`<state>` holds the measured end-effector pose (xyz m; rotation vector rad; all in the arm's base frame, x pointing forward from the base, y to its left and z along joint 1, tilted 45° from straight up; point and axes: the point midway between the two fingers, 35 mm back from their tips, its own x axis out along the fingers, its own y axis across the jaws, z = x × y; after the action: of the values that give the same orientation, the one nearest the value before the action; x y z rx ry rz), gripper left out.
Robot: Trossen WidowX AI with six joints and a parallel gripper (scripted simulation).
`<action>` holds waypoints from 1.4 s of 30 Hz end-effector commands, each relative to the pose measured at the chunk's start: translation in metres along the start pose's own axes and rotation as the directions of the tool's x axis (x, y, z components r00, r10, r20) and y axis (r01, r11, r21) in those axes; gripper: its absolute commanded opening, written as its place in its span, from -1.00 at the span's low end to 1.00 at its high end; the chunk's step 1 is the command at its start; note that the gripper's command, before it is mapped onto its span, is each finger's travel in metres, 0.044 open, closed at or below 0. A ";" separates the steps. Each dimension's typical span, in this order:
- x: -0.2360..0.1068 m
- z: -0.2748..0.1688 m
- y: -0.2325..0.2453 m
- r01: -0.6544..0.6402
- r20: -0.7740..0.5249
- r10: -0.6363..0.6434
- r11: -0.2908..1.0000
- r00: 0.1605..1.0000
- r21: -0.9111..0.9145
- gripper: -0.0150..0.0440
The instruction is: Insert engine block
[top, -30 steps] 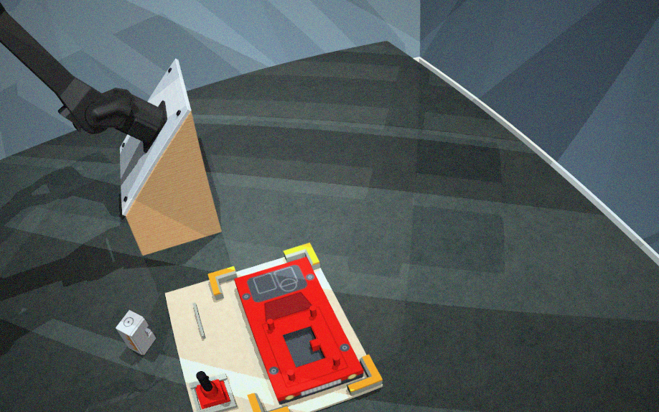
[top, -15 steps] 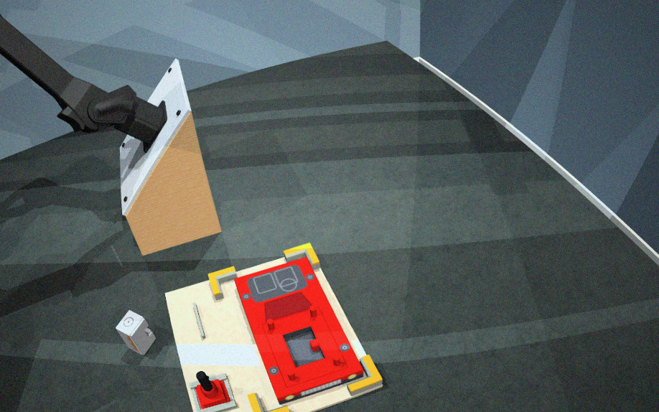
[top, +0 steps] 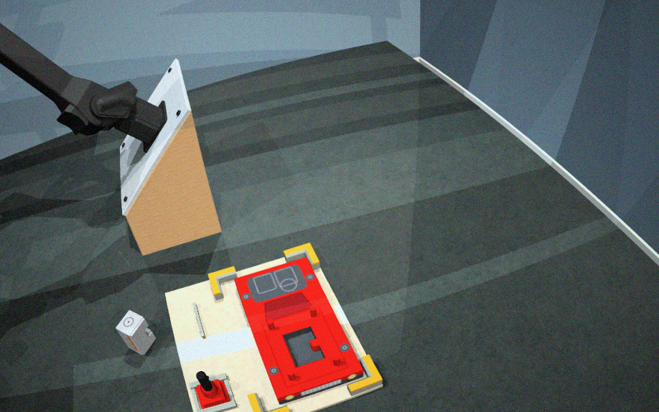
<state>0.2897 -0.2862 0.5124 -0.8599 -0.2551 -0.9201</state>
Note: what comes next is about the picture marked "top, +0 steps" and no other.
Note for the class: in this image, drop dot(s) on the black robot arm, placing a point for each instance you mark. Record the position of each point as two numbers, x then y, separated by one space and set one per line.
86 106

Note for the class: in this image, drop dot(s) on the red toy car body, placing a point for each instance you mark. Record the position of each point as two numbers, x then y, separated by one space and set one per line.
299 337

